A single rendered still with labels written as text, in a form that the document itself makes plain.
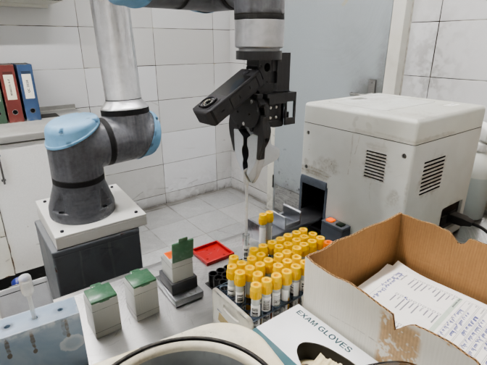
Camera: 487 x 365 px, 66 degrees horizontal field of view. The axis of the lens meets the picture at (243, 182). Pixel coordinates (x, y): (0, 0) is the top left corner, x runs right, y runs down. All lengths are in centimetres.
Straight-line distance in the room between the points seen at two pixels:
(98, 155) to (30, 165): 135
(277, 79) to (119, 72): 45
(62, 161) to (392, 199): 69
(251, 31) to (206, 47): 268
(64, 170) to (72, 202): 8
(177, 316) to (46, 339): 21
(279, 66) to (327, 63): 189
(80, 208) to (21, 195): 136
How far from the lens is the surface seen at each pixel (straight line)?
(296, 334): 54
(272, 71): 62
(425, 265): 73
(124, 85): 95
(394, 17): 225
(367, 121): 78
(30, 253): 242
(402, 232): 72
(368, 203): 82
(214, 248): 85
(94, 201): 94
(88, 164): 91
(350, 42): 240
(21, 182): 227
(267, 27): 58
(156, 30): 305
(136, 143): 95
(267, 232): 77
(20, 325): 57
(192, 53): 319
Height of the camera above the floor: 130
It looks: 20 degrees down
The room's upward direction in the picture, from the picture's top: straight up
